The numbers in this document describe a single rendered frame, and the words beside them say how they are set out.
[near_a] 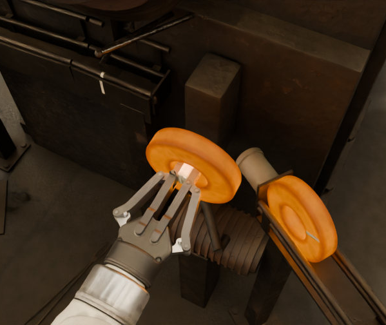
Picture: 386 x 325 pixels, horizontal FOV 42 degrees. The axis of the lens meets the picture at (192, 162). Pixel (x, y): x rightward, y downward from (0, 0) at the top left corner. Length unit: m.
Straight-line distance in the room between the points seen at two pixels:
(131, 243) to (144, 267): 0.05
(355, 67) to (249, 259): 0.44
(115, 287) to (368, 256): 1.16
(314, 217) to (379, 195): 1.00
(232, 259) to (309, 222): 0.29
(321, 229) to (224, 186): 0.18
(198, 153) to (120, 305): 0.23
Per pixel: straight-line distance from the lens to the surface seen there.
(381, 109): 2.03
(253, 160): 0.96
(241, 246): 1.06
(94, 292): 0.68
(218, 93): 0.92
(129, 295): 0.68
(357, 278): 0.90
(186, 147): 0.72
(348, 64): 0.90
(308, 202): 0.83
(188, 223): 0.72
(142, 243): 0.72
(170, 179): 0.75
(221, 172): 0.73
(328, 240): 0.85
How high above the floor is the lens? 1.51
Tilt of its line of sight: 58 degrees down
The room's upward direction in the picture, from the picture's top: straight up
